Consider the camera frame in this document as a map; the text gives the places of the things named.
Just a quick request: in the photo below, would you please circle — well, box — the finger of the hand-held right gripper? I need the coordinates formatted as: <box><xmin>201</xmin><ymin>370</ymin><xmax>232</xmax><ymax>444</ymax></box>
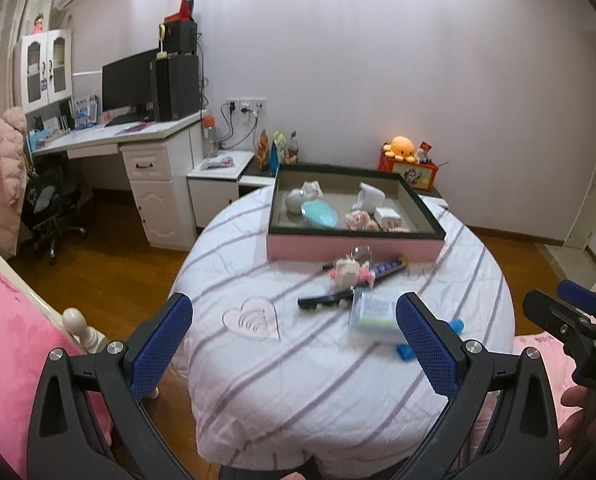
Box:
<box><xmin>557</xmin><ymin>280</ymin><xmax>596</xmax><ymax>322</ymax></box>
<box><xmin>522</xmin><ymin>288</ymin><xmax>596</xmax><ymax>357</ymax></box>

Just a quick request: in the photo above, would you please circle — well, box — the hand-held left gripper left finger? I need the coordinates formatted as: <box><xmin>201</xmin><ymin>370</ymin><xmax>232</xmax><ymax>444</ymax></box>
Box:
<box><xmin>26</xmin><ymin>291</ymin><xmax>195</xmax><ymax>480</ymax></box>

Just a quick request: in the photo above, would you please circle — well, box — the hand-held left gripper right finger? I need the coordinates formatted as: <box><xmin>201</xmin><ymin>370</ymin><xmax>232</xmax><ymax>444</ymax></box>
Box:
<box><xmin>396</xmin><ymin>292</ymin><xmax>561</xmax><ymax>480</ymax></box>

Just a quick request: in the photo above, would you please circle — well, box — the clear plastic box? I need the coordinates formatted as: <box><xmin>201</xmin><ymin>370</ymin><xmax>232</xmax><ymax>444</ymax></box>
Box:
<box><xmin>348</xmin><ymin>290</ymin><xmax>399</xmax><ymax>345</ymax></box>

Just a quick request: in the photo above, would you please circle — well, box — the dark blue pen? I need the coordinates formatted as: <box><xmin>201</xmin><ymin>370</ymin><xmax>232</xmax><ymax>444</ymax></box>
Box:
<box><xmin>365</xmin><ymin>255</ymin><xmax>409</xmax><ymax>288</ymax></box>

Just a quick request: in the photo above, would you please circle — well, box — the white pink doll figurine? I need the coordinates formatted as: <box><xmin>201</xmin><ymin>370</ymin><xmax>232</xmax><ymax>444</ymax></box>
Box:
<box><xmin>328</xmin><ymin>255</ymin><xmax>373</xmax><ymax>290</ymax></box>

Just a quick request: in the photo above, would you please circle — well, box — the black comb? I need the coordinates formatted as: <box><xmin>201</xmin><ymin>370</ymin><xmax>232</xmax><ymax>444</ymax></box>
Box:
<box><xmin>297</xmin><ymin>287</ymin><xmax>355</xmax><ymax>312</ymax></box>

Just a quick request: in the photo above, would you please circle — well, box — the pink storage box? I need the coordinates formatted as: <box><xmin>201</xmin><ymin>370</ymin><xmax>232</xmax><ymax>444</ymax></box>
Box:
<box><xmin>267</xmin><ymin>162</ymin><xmax>447</xmax><ymax>263</ymax></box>

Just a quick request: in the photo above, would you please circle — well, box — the white plastic holder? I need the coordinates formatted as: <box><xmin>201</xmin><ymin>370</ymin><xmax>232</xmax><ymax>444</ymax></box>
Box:
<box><xmin>352</xmin><ymin>182</ymin><xmax>385</xmax><ymax>211</ymax></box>

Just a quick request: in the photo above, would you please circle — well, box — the teal oval case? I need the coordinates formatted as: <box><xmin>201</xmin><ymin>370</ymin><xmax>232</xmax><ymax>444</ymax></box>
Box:
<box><xmin>302</xmin><ymin>200</ymin><xmax>339</xmax><ymax>229</ymax></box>

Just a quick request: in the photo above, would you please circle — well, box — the grey egg-shaped toy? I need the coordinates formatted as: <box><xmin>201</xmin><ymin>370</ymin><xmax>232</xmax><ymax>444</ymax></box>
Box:
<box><xmin>284</xmin><ymin>188</ymin><xmax>306</xmax><ymax>215</ymax></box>

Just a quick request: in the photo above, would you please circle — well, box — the person's right hand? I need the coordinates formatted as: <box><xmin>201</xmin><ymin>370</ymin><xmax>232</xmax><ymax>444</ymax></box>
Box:
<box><xmin>559</xmin><ymin>385</ymin><xmax>596</xmax><ymax>480</ymax></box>

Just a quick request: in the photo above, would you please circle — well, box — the round table, striped cloth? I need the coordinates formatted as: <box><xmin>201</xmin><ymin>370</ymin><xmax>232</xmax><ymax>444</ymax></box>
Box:
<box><xmin>168</xmin><ymin>185</ymin><xmax>516</xmax><ymax>473</ymax></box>

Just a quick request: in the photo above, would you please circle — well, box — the pink bed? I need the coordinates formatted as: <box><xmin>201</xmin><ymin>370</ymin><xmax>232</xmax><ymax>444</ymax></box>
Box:
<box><xmin>0</xmin><ymin>247</ymin><xmax>113</xmax><ymax>480</ymax></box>

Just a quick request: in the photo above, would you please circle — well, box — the white desk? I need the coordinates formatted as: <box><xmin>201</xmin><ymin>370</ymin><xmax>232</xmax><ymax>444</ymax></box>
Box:
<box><xmin>30</xmin><ymin>110</ymin><xmax>211</xmax><ymax>253</ymax></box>

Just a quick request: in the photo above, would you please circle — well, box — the white nightstand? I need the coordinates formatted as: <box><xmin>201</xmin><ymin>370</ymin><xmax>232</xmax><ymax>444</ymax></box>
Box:
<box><xmin>186</xmin><ymin>150</ymin><xmax>256</xmax><ymax>228</ymax></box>

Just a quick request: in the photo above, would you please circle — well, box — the red printed box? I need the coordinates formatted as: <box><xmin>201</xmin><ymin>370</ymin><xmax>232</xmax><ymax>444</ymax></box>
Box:
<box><xmin>377</xmin><ymin>152</ymin><xmax>439</xmax><ymax>192</ymax></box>

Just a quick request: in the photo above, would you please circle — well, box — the black office chair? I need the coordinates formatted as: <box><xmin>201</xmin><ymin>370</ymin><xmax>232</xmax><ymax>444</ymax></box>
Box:
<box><xmin>20</xmin><ymin>152</ymin><xmax>88</xmax><ymax>266</ymax></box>

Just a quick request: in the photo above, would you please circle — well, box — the orange octopus plush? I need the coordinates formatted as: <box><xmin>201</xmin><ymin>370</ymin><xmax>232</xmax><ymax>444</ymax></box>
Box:
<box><xmin>383</xmin><ymin>136</ymin><xmax>419</xmax><ymax>162</ymax></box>

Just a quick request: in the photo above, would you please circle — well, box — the orange cap bottle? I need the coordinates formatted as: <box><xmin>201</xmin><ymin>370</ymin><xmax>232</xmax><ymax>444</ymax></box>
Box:
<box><xmin>201</xmin><ymin>115</ymin><xmax>219</xmax><ymax>158</ymax></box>

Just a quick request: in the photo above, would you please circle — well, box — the pink booklet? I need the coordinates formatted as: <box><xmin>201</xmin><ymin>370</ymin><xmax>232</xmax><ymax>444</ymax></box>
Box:
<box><xmin>115</xmin><ymin>121</ymin><xmax>156</xmax><ymax>136</ymax></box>

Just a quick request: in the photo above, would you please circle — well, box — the black keyboard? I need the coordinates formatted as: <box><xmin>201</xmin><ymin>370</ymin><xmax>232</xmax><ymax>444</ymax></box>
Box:
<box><xmin>105</xmin><ymin>114</ymin><xmax>151</xmax><ymax>127</ymax></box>

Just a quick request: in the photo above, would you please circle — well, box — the blue white printed box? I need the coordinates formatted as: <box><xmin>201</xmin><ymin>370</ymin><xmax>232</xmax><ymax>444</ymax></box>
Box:
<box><xmin>74</xmin><ymin>94</ymin><xmax>101</xmax><ymax>128</ymax></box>

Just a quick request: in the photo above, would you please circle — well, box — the black computer tower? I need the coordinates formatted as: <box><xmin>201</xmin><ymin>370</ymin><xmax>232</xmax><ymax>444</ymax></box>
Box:
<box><xmin>150</xmin><ymin>54</ymin><xmax>201</xmax><ymax>122</ymax></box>

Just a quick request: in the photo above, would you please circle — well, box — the black computer monitor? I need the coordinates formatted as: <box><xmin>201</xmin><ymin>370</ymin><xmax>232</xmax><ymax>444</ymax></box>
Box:
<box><xmin>101</xmin><ymin>49</ymin><xmax>159</xmax><ymax>123</ymax></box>

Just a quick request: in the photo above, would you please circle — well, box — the white hutch cabinet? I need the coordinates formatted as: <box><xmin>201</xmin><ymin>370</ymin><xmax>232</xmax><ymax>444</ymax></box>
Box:
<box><xmin>14</xmin><ymin>27</ymin><xmax>74</xmax><ymax>113</ymax></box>

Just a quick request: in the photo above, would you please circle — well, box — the black speaker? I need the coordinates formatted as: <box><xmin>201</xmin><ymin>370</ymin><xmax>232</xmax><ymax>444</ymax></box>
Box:
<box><xmin>164</xmin><ymin>20</ymin><xmax>199</xmax><ymax>56</ymax></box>

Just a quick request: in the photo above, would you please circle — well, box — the white door frame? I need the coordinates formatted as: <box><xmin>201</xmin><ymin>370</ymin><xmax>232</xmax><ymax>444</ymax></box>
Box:
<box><xmin>563</xmin><ymin>125</ymin><xmax>596</xmax><ymax>271</ymax></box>

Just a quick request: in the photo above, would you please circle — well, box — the white bed frame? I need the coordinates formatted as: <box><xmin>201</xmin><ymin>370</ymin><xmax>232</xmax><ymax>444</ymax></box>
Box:
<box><xmin>0</xmin><ymin>237</ymin><xmax>161</xmax><ymax>401</ymax></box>

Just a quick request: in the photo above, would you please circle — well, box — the black power cable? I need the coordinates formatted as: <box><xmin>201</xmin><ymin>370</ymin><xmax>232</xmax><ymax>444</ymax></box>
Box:
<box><xmin>219</xmin><ymin>102</ymin><xmax>235</xmax><ymax>152</ymax></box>

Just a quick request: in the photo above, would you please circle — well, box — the white wall socket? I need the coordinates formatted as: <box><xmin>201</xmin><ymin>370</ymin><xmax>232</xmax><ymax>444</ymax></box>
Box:
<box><xmin>226</xmin><ymin>96</ymin><xmax>267</xmax><ymax>113</ymax></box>

